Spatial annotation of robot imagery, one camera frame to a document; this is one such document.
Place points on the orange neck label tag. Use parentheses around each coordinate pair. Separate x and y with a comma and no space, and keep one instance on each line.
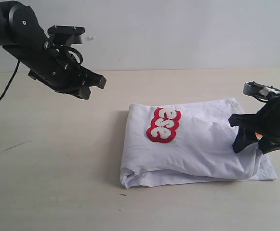
(258,136)

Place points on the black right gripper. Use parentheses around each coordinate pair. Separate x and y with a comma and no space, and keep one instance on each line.
(267,119)

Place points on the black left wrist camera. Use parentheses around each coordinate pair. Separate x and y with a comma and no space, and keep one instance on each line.
(65,35)

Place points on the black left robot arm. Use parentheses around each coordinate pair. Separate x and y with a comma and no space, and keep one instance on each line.
(20,31)

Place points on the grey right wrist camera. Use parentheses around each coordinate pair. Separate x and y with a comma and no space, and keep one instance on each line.
(260,92)

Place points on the white t-shirt red lettering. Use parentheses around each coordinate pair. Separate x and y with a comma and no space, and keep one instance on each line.
(187,143)

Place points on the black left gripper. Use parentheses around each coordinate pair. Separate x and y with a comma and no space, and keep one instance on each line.
(59,68)

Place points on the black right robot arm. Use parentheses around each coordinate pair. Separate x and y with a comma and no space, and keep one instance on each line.
(267,148)

